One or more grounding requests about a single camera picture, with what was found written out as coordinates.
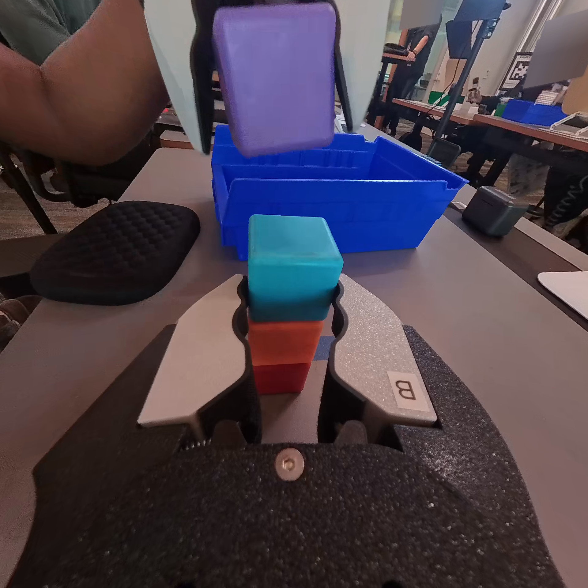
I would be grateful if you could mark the person's left forearm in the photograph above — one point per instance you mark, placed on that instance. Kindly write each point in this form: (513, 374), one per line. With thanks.
(83, 101)

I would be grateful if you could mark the black office chair frame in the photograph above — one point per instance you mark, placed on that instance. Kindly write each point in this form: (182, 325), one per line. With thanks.
(55, 188)

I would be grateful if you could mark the blue tape strip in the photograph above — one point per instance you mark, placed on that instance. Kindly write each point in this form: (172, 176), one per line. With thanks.
(323, 347)

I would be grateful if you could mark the orange foam cube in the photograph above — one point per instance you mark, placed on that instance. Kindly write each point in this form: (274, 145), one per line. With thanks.
(287, 340)

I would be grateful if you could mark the red foam cube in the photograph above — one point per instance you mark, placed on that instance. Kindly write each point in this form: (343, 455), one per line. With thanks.
(282, 377)

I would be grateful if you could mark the purple foam cube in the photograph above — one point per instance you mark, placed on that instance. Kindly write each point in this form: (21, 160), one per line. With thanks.
(276, 78)

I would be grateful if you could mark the teal foam cube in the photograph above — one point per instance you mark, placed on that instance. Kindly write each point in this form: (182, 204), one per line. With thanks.
(294, 262)

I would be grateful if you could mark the white stand base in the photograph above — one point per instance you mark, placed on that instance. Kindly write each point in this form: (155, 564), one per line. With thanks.
(568, 292)

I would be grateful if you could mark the black textured armrest pad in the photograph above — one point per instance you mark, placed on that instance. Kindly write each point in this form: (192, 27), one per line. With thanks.
(115, 253)

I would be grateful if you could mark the brown office desk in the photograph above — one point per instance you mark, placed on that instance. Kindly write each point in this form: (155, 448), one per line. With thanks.
(533, 130)

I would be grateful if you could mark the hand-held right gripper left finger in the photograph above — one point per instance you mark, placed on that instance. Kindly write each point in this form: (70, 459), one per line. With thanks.
(195, 363)

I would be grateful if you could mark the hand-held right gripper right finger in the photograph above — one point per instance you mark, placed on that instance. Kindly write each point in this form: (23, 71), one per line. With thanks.
(372, 358)

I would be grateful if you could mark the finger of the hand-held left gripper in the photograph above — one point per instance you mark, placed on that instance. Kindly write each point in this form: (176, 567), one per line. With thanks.
(366, 46)
(170, 46)

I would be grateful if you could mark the blue plastic bin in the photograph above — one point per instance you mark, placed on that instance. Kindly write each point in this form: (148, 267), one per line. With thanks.
(535, 112)
(386, 207)

